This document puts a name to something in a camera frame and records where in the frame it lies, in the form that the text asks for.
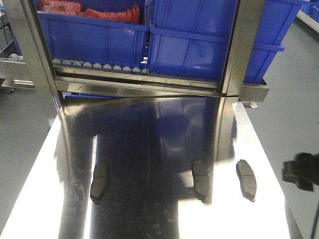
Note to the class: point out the red mesh bag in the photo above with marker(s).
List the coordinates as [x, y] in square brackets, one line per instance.
[126, 11]

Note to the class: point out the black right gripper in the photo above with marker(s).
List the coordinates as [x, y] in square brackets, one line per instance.
[303, 171]

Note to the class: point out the blue plastic bin left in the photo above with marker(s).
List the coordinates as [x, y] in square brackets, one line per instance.
[94, 40]

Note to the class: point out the blue plastic bin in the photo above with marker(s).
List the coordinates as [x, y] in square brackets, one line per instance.
[94, 40]
[191, 37]

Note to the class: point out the dark brake pad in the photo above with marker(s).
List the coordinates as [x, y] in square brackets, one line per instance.
[248, 183]
[99, 183]
[200, 180]

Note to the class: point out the blue plastic bin right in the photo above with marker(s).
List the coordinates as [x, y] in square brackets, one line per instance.
[191, 37]

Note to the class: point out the stainless steel rack frame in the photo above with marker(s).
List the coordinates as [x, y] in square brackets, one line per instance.
[51, 80]

